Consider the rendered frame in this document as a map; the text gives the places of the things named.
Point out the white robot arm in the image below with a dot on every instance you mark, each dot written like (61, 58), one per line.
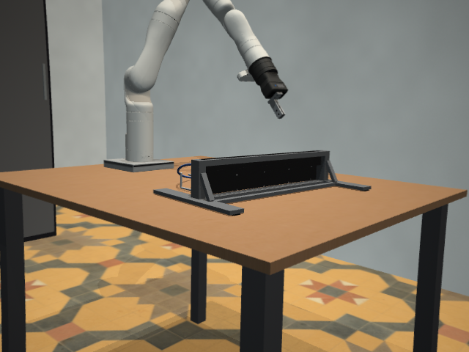
(140, 79)

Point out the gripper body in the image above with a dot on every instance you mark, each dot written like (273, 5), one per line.
(262, 70)

